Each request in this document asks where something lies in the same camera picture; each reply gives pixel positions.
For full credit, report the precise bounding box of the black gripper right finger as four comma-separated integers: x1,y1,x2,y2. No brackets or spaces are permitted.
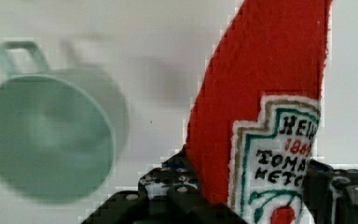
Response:
303,160,358,224

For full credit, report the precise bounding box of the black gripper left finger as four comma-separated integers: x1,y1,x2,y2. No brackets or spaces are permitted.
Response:
80,151,246,224

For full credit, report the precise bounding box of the red plush ketchup bottle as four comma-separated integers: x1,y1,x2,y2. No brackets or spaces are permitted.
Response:
186,0,332,224

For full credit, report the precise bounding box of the green mug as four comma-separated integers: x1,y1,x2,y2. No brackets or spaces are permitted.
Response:
0,41,129,203

